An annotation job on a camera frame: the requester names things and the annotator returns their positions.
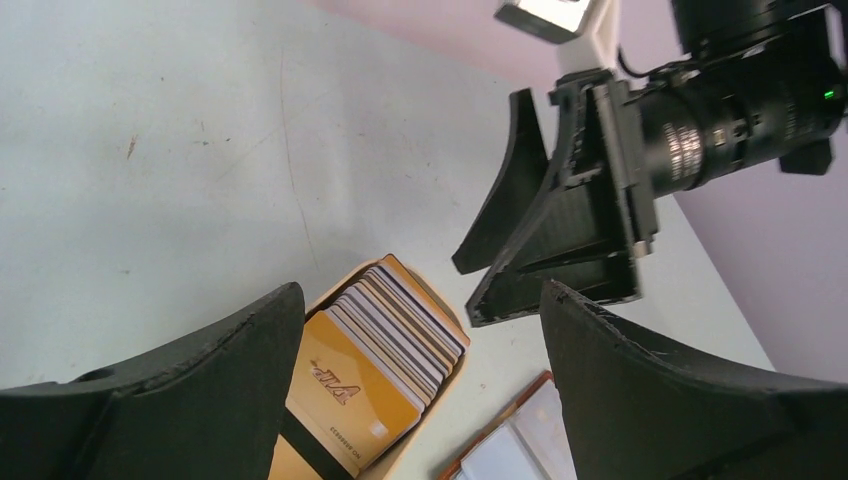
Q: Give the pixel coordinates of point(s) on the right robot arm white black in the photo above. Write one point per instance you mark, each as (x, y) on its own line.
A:
(757, 82)

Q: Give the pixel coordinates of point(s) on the stack of credit cards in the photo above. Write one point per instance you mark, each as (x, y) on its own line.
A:
(384, 351)

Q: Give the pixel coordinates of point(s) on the beige oval card tray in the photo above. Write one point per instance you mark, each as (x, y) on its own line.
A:
(397, 371)

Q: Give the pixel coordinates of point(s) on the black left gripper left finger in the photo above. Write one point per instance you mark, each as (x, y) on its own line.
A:
(208, 405)

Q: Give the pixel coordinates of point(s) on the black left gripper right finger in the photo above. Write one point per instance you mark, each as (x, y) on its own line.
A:
(637, 404)

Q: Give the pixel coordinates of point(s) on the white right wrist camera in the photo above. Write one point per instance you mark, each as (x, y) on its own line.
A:
(585, 33)

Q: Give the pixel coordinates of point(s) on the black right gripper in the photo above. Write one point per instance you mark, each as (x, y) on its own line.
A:
(584, 233)

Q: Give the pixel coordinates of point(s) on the brown leather card holder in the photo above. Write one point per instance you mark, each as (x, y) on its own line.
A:
(527, 440)

